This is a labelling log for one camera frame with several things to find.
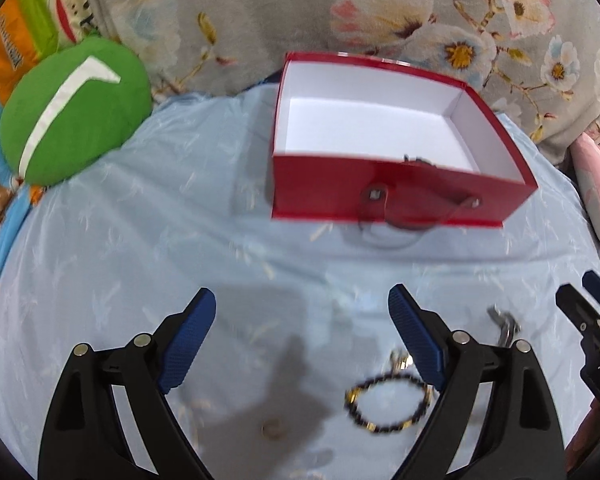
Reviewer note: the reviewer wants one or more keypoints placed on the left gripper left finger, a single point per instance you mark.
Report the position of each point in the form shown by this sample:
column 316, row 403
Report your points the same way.
column 83, row 437

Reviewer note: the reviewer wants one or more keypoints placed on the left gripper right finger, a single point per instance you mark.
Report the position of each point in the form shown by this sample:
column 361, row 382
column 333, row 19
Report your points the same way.
column 520, row 437

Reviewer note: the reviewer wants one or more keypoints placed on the silver metal wristwatch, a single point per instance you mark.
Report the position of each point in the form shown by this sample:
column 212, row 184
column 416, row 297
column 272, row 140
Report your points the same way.
column 507, row 324

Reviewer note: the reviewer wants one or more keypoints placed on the red open jewelry box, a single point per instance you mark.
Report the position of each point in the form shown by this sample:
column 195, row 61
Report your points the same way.
column 366, row 139

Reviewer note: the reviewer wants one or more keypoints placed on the right human hand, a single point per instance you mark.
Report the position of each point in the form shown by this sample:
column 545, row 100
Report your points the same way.
column 587, row 435

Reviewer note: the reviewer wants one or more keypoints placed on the light blue bed sheet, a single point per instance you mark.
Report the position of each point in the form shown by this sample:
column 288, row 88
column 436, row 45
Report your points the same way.
column 302, row 307

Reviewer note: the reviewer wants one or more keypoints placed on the grey floral blanket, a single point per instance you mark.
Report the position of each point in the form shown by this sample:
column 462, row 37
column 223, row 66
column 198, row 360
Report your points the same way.
column 537, row 61

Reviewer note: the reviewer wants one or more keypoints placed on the green round cushion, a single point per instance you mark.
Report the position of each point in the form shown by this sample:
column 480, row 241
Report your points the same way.
column 74, row 107

